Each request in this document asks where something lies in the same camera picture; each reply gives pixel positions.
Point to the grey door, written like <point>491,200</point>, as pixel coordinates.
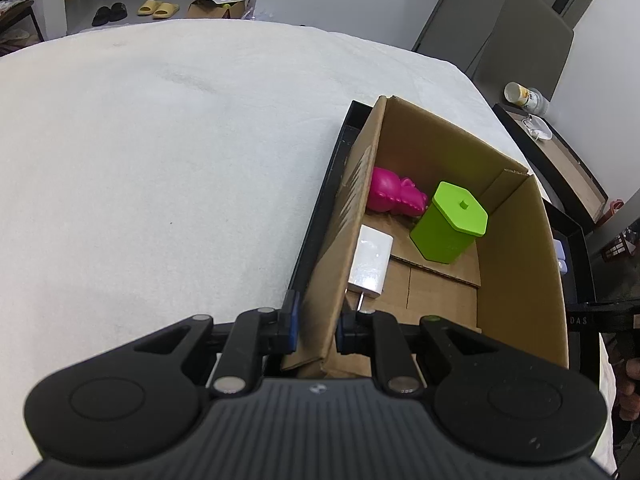
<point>450,5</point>

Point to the pink animal toy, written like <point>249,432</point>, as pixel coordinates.
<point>392,192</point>

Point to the person's right hand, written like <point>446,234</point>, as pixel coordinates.
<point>630,385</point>

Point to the brown floor cardboard box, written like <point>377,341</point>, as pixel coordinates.
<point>215,5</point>

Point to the white charger plug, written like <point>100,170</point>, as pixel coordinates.
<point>372,260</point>

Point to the white face mask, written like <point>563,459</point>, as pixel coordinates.
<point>537,127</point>

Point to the green lidded container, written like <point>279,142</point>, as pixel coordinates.
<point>445,230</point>

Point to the yellow label plastic bottle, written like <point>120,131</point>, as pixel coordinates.
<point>525,96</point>

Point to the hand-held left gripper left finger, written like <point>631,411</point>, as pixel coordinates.
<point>292,320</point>

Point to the black tray with brown bottom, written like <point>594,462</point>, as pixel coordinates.
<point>570,165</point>

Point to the black shallow tray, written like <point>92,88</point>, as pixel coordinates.
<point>320,220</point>

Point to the yellow slipper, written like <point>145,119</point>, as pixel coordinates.
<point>166,10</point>
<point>146,7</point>

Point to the red basket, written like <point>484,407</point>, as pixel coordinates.
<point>612,209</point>

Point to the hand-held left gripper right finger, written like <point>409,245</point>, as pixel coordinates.
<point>343,334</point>

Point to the purple cube toy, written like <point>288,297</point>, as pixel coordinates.
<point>560,257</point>

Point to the grey chair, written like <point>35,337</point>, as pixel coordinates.
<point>525,40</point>

